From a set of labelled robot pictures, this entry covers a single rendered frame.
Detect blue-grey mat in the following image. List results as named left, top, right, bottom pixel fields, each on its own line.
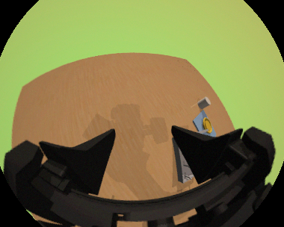
left=193, top=110, right=217, bottom=137

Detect grey dish rack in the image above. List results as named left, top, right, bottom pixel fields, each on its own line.
left=172, top=129, right=209, bottom=183

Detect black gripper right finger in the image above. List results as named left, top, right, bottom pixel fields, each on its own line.
left=171, top=125, right=244, bottom=185

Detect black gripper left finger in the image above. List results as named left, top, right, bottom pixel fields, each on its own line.
left=39, top=128, right=116, bottom=196

